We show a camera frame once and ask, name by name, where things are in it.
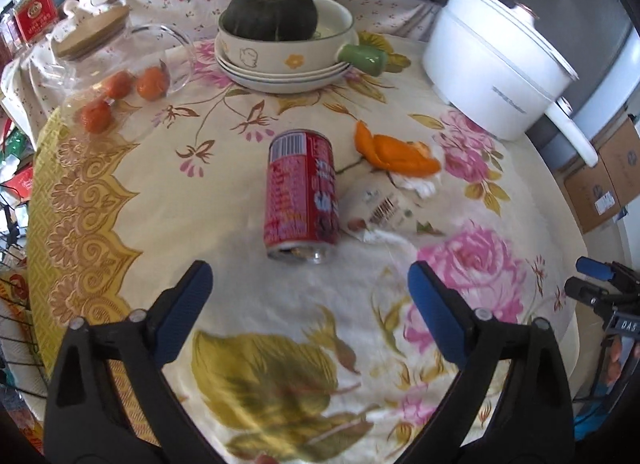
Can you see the floral tablecloth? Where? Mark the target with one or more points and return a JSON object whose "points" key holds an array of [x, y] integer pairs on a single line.
{"points": [[225, 154]]}

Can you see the red drink can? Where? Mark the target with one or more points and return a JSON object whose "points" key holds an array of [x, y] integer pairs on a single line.
{"points": [[300, 184]]}

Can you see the red tin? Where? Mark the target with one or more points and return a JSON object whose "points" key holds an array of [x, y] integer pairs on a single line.
{"points": [[32, 16]]}

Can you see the orange peel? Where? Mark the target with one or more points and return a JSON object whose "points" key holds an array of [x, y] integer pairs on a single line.
{"points": [[395, 154]]}

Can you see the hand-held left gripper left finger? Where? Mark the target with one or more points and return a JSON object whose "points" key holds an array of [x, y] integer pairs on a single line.
{"points": [[182, 309]]}

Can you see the clear glass jar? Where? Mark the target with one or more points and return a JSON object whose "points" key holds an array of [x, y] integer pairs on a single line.
{"points": [[165, 44]]}

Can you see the white electric cooking pot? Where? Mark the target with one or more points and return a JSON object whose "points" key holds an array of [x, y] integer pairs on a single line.
{"points": [[490, 69]]}

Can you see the blue cardboard box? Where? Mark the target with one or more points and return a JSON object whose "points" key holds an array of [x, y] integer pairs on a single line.
{"points": [[617, 361]]}

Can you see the tangerine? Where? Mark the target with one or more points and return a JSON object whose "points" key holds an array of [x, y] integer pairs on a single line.
{"points": [[96, 115], [151, 82], [118, 84]]}

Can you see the wooden jar lid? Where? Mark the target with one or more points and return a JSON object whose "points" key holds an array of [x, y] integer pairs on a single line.
{"points": [[92, 31]]}

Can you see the dark green squash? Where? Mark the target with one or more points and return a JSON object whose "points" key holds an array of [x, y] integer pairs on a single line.
{"points": [[270, 11]]}

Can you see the white small-flowered cloth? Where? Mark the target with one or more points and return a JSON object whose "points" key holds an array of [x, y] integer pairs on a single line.
{"points": [[175, 4]]}

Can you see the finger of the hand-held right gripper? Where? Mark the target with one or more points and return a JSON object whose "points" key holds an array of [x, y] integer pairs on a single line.
{"points": [[585, 291], [595, 267]]}

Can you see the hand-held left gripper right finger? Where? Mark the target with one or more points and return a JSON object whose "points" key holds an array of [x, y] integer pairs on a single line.
{"points": [[437, 314]]}

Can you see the white plastic wrapper with barcode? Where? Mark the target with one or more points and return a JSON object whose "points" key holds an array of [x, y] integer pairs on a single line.
{"points": [[375, 204]]}

